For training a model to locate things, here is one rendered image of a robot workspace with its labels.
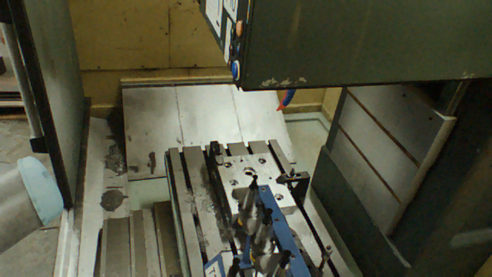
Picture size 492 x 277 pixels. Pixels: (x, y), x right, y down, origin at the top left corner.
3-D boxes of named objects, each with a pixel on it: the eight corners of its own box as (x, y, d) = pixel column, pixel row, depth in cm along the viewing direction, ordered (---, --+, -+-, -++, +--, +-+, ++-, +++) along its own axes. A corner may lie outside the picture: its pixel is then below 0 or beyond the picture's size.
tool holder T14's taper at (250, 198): (260, 212, 95) (264, 193, 91) (242, 212, 94) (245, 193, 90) (257, 199, 98) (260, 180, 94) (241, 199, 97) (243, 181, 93)
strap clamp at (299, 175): (274, 201, 143) (280, 171, 134) (270, 195, 146) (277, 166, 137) (305, 197, 147) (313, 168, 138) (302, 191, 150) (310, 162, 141)
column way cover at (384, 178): (383, 238, 134) (443, 120, 104) (325, 155, 170) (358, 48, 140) (394, 237, 136) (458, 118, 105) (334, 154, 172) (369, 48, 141)
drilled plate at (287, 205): (231, 223, 127) (232, 213, 124) (213, 167, 149) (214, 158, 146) (293, 214, 134) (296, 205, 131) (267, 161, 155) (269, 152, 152)
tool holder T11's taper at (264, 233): (274, 248, 86) (278, 229, 82) (254, 248, 86) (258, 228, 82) (271, 233, 90) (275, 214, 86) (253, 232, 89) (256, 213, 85)
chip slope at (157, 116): (129, 207, 169) (124, 163, 154) (125, 123, 220) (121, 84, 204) (308, 185, 194) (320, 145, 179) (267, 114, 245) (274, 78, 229)
